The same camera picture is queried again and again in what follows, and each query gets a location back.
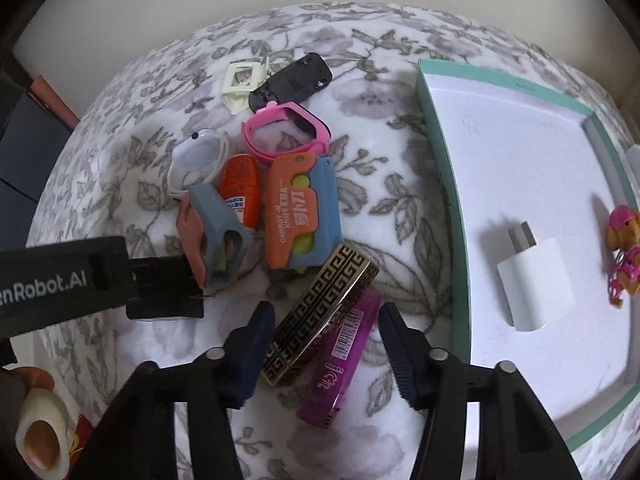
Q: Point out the white usb charger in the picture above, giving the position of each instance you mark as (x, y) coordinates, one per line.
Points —
(537, 285)

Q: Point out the dark cabinet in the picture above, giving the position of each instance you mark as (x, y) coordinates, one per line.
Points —
(30, 145)

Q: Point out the orange and blue toy knife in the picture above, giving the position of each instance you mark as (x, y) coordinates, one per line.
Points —
(295, 210)

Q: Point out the pink puppy toy figure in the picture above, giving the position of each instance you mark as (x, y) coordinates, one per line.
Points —
(625, 255)

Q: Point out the cream hair claw clip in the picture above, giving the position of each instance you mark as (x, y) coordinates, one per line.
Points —
(242, 82)

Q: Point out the gold and black patterned box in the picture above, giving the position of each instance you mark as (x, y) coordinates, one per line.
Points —
(315, 315)

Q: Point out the white and brown toy figure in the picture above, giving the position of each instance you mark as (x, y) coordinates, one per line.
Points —
(42, 425)

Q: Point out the teal and white box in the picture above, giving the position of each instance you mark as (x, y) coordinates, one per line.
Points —
(500, 160)

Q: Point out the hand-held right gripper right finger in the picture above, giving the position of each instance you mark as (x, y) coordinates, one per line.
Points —
(400, 355)

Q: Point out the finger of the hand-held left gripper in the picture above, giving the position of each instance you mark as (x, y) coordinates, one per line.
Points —
(165, 307)
(160, 272)

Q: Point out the red patterned item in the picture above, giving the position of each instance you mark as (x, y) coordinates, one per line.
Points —
(84, 435)

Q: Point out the black toy car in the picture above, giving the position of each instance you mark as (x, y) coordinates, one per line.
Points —
(292, 82)

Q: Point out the reddish brown board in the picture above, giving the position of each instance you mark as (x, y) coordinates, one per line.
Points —
(55, 102)

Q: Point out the orange tube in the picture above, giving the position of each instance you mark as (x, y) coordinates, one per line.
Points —
(240, 185)

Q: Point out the white smartwatch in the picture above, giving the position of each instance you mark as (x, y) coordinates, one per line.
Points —
(192, 157)

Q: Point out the floral blanket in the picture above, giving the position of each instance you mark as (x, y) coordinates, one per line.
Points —
(380, 125)

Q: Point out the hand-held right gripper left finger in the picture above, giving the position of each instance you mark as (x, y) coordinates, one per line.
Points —
(257, 340)

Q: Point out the grey and pink toy knife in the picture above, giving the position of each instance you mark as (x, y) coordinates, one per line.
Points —
(215, 225)

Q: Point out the purple packet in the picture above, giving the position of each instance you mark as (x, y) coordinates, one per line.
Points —
(340, 360)

